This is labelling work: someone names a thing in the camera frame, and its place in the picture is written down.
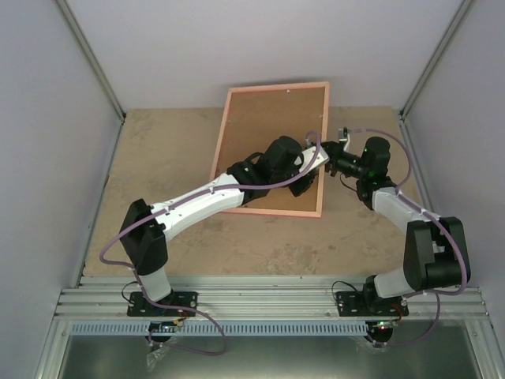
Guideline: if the pink wooden picture frame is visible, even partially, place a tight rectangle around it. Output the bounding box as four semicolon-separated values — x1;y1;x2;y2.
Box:
208;81;331;219

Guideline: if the brown cardboard backing board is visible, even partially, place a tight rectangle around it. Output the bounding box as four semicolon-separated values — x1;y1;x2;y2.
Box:
213;84;327;214

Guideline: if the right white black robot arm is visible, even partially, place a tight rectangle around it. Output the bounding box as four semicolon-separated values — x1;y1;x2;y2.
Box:
321;137;471;315

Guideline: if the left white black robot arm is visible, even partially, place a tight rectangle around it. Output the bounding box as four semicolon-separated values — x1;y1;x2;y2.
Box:
120;136;328;315

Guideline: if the crumpled clear plastic wrap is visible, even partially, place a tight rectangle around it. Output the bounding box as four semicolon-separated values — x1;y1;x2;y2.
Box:
146;347;166;373

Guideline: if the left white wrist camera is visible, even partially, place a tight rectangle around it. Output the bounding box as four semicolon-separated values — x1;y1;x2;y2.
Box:
299;146;329;174

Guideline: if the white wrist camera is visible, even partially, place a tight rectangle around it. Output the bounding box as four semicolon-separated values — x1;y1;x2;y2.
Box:
299;146;329;174
339;127;351;152

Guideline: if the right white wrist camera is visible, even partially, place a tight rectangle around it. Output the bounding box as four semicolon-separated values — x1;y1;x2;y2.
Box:
339;127;351;152

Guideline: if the right aluminium corner post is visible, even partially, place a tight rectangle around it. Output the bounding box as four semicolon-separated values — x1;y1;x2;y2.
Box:
398;0;477;119

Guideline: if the aluminium corner post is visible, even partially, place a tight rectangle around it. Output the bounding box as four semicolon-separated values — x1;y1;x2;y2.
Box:
54;0;126;123
398;0;477;119

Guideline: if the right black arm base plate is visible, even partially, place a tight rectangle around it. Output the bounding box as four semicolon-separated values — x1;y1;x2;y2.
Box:
334;291;410;317

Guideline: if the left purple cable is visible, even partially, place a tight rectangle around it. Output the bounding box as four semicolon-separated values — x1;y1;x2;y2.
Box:
98;130;321;357

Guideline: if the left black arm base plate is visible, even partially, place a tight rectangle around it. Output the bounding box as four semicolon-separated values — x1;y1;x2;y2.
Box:
126;291;198;317

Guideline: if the grey slotted cable duct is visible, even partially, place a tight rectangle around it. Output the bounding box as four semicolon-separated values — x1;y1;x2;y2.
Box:
69;321;368;336

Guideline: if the aluminium rail bed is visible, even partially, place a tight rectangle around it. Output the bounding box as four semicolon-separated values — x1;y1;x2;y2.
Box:
53;252;492;321

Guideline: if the left aluminium corner post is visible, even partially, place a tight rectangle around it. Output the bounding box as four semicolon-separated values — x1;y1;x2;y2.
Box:
54;0;126;123

